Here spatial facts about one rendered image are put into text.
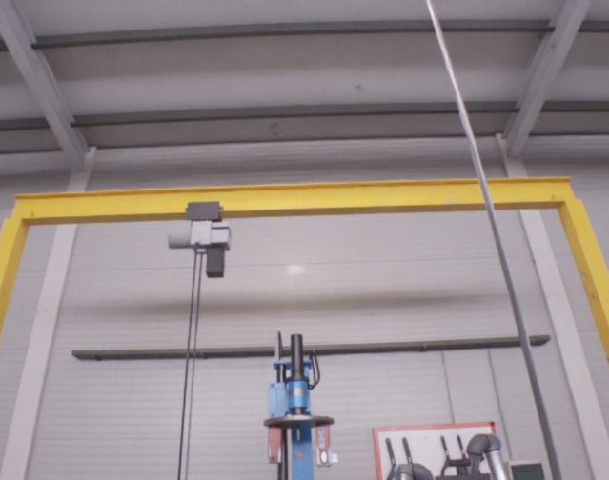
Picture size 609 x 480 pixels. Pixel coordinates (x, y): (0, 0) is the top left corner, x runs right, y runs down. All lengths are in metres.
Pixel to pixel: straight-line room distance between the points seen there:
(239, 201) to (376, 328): 2.87
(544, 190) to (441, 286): 2.41
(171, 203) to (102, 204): 0.66
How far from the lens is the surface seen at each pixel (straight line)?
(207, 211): 4.21
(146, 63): 7.26
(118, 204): 4.62
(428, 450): 6.11
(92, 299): 7.05
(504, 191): 4.74
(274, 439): 3.96
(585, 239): 4.70
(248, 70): 7.11
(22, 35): 7.24
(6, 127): 8.58
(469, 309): 6.73
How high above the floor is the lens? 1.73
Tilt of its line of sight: 29 degrees up
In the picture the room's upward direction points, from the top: 2 degrees counter-clockwise
